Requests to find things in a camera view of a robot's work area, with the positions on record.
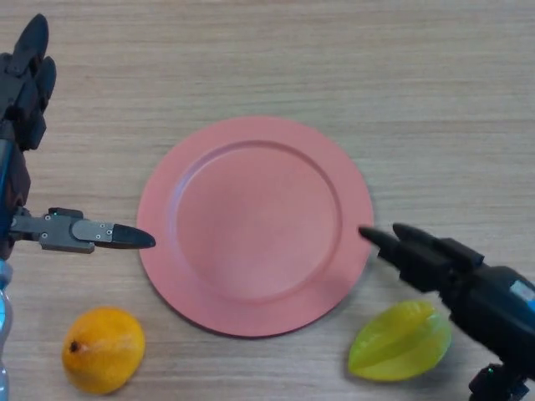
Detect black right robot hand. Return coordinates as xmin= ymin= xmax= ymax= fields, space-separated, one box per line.
xmin=358 ymin=222 xmax=535 ymax=401

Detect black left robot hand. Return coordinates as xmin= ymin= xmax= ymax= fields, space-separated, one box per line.
xmin=0 ymin=13 xmax=157 ymax=260

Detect yellow starfruit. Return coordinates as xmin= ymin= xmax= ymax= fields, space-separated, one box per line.
xmin=348 ymin=299 xmax=453 ymax=382

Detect round pink plate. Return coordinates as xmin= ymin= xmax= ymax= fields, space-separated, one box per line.
xmin=136 ymin=115 xmax=375 ymax=338

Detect orange pear-shaped fruit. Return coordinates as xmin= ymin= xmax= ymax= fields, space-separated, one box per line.
xmin=61 ymin=307 xmax=146 ymax=395

